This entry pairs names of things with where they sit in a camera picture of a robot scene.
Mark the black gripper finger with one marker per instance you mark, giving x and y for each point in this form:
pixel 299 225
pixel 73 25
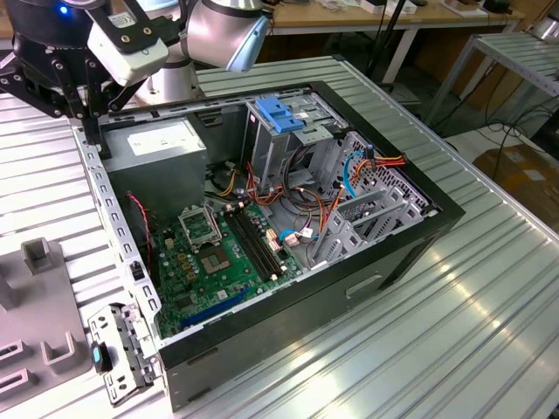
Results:
pixel 109 98
pixel 35 87

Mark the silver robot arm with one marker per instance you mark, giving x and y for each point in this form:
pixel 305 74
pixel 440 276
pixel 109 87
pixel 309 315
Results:
pixel 209 30

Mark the grey metal disk bay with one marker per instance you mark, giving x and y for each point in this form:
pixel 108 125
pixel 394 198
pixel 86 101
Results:
pixel 347 235

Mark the grey power supply unit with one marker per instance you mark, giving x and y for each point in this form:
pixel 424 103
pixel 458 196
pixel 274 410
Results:
pixel 153 174

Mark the CPU socket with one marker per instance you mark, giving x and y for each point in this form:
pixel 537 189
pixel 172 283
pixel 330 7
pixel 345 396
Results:
pixel 200 229

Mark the grey metal drive cage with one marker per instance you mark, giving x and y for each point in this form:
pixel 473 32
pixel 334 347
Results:
pixel 266 153

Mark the blue plastic drive latch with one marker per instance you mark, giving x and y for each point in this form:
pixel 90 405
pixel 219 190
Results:
pixel 275 113

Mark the dark square chipset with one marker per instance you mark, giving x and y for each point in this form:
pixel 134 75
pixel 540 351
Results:
pixel 214 263

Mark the black RAM slot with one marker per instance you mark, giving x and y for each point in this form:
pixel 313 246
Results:
pixel 256 244
pixel 260 244
pixel 247 244
pixel 251 244

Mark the grey parts rack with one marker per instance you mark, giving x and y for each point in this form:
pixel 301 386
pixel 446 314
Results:
pixel 39 305

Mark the green motherboard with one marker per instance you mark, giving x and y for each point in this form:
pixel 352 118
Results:
pixel 227 286

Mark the blue expansion slot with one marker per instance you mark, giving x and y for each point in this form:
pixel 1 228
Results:
pixel 214 307

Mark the blue black release latch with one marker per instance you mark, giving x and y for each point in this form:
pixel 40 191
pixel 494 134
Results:
pixel 98 355

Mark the black open PC case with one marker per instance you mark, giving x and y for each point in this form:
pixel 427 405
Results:
pixel 305 314

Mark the small black device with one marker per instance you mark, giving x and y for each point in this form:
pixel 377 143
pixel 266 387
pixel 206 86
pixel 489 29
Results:
pixel 498 5

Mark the flat brown carton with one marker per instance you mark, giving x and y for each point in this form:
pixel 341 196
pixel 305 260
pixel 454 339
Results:
pixel 515 174

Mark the metal slat table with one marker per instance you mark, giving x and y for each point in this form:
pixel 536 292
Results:
pixel 524 57

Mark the silver metal cylinder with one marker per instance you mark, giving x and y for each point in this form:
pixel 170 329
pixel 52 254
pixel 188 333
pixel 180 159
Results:
pixel 548 28

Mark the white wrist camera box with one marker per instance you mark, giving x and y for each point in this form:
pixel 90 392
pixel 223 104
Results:
pixel 131 57

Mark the metal card retention bracket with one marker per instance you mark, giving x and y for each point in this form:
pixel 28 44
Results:
pixel 139 349

